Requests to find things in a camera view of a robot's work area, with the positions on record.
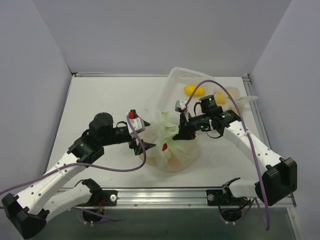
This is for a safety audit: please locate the red fake apple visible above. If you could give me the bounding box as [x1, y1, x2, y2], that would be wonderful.
[162, 143, 168, 152]

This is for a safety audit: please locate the green avocado print plastic bag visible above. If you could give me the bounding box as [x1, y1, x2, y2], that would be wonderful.
[140, 111, 201, 173]

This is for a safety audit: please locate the white plastic basket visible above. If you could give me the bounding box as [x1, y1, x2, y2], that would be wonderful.
[155, 67, 215, 120]

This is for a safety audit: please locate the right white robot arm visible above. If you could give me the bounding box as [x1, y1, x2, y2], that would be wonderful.
[173, 95, 298, 206]

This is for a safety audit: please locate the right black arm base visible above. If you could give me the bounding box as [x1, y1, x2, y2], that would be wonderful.
[206, 188, 250, 208]

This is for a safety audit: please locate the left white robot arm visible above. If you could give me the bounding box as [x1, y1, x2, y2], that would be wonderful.
[0, 109, 155, 240]

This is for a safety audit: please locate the yellow fake mango back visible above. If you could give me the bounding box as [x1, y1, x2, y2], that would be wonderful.
[184, 85, 205, 97]

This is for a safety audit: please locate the tied clear bag of fruits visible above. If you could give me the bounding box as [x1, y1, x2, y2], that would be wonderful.
[213, 86, 258, 114]

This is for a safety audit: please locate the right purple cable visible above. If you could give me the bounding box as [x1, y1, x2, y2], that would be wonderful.
[184, 79, 271, 231]

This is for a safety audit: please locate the aluminium right rail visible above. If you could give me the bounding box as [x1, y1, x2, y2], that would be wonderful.
[241, 73, 286, 187]

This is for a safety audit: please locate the aluminium rail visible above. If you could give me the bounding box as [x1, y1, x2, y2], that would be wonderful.
[28, 185, 297, 210]
[241, 73, 286, 187]

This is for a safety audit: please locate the aluminium front rail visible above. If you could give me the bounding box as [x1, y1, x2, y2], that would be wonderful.
[28, 185, 297, 210]

